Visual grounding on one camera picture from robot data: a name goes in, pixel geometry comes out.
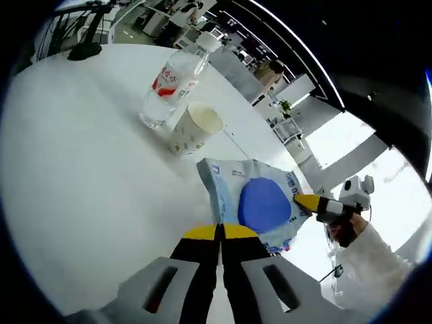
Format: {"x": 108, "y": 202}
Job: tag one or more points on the packet with blue sponge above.
{"x": 263, "y": 206}

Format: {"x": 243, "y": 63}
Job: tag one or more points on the clear plastic water bottle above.
{"x": 168, "y": 87}

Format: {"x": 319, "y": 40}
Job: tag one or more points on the green potted plant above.
{"x": 285, "y": 107}

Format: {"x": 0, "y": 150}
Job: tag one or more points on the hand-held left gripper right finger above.
{"x": 243, "y": 270}

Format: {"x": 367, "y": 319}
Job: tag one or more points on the black tripod stand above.
{"x": 84, "y": 50}

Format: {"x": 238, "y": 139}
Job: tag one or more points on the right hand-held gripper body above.
{"x": 357, "y": 194}

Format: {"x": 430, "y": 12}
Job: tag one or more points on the person's right hand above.
{"x": 347, "y": 233}

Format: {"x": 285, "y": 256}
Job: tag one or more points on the patterned paper cup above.
{"x": 189, "y": 138}

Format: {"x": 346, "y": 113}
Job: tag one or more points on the white power strip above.
{"x": 238, "y": 143}

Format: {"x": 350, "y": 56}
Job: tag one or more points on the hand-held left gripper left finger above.
{"x": 195, "y": 270}

